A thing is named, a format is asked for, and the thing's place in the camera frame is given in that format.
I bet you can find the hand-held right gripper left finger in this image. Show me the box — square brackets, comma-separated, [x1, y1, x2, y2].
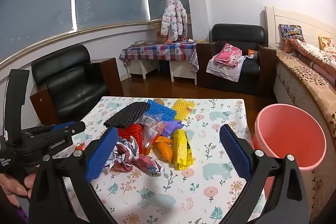
[28, 127, 118, 224]

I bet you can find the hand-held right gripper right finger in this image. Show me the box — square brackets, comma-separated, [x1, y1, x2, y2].
[219, 124, 313, 224]

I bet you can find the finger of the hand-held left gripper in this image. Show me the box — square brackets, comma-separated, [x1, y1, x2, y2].
[51, 121, 76, 132]
[61, 122, 86, 135]

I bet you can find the maroon white wrapper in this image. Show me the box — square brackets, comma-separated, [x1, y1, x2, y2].
[104, 136, 164, 177]

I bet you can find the pink plastic bucket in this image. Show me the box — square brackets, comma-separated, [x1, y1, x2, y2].
[253, 104, 327, 199]

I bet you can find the person's left hand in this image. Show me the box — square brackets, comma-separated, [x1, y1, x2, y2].
[0, 172, 38, 208]

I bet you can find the red foam net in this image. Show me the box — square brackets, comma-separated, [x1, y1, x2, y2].
[117, 123, 145, 155]

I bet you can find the black leather armchair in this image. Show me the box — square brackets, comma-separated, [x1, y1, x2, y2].
[30, 44, 124, 125]
[196, 24, 277, 97]

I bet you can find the black foam net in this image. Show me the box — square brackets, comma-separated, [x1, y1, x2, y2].
[104, 101, 151, 128]

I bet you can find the floral bear tablecloth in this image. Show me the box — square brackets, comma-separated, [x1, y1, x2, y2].
[62, 96, 265, 224]

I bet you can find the yellow plastic bag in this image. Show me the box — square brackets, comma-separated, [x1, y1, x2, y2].
[172, 130, 195, 170]

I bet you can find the clear plastic packet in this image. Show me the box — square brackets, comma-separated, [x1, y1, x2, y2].
[139, 112, 167, 156]

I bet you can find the orange plastic wrapper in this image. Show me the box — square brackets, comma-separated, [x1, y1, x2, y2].
[152, 135, 174, 163]

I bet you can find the purple plastic wrapper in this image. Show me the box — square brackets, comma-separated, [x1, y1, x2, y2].
[161, 120, 181, 138]

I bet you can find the yellow foam net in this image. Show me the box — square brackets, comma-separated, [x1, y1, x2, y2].
[172, 98, 197, 122]

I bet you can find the blue foam net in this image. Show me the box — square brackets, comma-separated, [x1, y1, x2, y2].
[143, 99, 176, 123]

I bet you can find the white bed base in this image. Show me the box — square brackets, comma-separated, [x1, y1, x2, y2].
[273, 67, 315, 114]

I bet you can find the white pale cloth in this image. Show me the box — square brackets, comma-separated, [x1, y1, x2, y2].
[206, 56, 247, 83]

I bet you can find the white low cabinet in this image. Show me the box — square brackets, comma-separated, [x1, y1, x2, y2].
[129, 59, 160, 80]
[169, 60, 197, 85]

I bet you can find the pink folded blanket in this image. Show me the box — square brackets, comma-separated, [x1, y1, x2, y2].
[214, 43, 243, 67]

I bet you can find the patterned hanging cloth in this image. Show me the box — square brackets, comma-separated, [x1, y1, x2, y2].
[189, 48, 200, 75]

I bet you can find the bed with brown blanket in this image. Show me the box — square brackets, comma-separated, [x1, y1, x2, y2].
[276, 49, 336, 222]

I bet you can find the checked tablecloth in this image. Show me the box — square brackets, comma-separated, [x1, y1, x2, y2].
[119, 42, 197, 67]

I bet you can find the orange dotted quilt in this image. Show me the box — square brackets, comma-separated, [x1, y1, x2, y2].
[283, 39, 336, 83]

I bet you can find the colourful cartoon pillow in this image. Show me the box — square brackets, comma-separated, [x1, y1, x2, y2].
[279, 24, 305, 42]

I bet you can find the yellow floral pillow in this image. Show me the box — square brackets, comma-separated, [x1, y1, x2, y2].
[318, 35, 336, 52]

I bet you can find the pink puffer jacket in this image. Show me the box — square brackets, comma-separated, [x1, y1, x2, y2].
[160, 0, 188, 41]

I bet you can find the cream wooden headboard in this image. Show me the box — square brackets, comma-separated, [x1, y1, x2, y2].
[265, 6, 336, 51]

